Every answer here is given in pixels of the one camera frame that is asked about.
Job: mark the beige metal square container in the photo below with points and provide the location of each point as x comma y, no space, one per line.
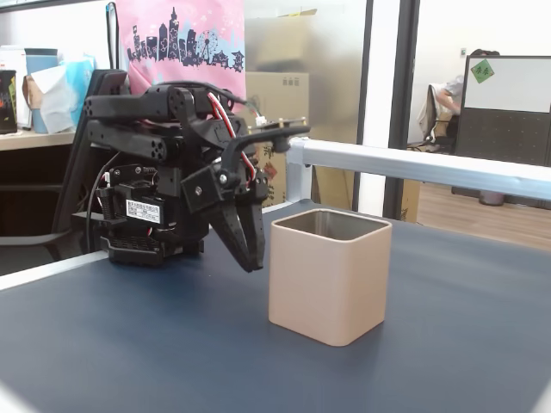
327,284

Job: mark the cardboard box red print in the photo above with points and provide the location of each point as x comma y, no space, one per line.
272,176

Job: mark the printed cardboard box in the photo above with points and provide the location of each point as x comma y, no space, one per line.
277,94

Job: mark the dark blue table mat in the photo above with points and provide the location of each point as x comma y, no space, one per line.
172,344

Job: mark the pink city print bag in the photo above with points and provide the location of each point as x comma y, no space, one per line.
193,21

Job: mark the plain cardboard box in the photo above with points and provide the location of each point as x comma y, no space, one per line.
286,38

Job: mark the wooden desk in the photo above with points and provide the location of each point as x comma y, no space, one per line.
34,139

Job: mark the office chair beige cover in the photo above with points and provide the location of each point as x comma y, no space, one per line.
428,116

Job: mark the black box colourful print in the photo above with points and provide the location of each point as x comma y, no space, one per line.
8,103

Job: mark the small waste bin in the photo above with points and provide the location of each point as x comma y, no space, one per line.
490,197

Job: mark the person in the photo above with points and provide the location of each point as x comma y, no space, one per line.
452,90

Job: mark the dark partition with whiteboard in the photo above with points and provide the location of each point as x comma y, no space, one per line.
495,137

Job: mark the green square note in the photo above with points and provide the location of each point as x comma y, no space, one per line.
482,71

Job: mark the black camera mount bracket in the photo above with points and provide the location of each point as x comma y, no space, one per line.
241,139

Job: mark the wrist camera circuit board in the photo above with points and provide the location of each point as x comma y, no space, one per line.
282,144

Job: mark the aluminium table frame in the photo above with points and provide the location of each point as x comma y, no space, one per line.
387,161

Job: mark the black door frame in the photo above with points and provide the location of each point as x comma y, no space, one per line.
402,86

